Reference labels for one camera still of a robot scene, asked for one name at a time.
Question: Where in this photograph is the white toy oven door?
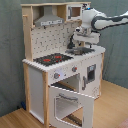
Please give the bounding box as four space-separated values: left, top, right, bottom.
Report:
49 86 94 128

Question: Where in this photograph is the small metal pot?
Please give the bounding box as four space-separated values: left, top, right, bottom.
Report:
74 50 85 55

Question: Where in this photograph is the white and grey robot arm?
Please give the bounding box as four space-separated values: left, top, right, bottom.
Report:
73 8 128 44

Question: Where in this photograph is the white wooden toy kitchen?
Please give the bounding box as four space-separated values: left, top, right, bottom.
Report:
22 2 105 128

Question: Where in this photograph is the right red stove knob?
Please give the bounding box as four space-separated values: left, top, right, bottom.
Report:
71 66 78 73

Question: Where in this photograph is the red stove knob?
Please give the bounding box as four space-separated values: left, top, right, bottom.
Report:
54 73 60 79
71 66 78 73

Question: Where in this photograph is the black toy stovetop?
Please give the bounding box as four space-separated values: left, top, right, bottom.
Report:
34 53 71 66

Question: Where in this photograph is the left red stove knob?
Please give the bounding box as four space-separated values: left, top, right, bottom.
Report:
54 73 60 79

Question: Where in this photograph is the grey toy sink basin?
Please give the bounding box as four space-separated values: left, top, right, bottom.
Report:
65 47 95 55

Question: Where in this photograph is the black toy faucet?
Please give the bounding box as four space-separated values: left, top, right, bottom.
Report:
67 34 75 49

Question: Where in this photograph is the white cabinet door with dispenser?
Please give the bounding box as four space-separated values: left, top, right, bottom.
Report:
81 55 102 98

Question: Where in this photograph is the grey toy range hood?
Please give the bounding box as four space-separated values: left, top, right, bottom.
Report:
35 5 64 27

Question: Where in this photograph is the white toy microwave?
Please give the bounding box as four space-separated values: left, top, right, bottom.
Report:
65 3 91 22

